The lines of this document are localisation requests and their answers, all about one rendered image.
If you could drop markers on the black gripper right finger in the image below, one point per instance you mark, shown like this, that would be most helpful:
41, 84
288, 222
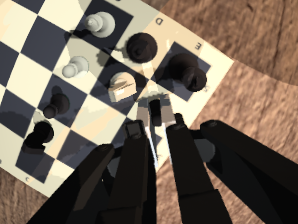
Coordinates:
264, 180

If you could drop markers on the black and cream chessboard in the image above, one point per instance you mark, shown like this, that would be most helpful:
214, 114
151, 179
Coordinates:
39, 37

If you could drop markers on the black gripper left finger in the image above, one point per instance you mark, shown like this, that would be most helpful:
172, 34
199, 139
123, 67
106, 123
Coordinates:
133, 200

